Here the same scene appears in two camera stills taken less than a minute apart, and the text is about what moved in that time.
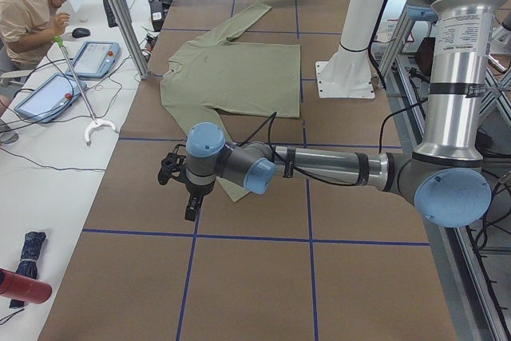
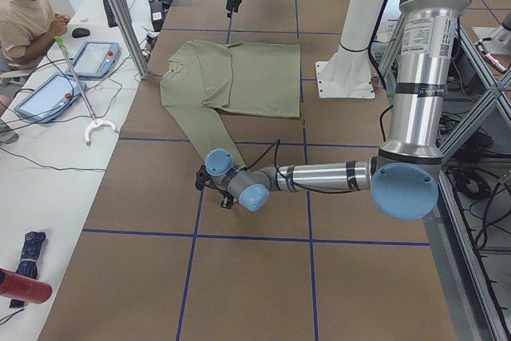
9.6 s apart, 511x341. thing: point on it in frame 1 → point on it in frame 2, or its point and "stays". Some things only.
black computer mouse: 81,32 stays
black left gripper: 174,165 → 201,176
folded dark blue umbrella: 28,264 stays
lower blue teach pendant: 51,98 stays
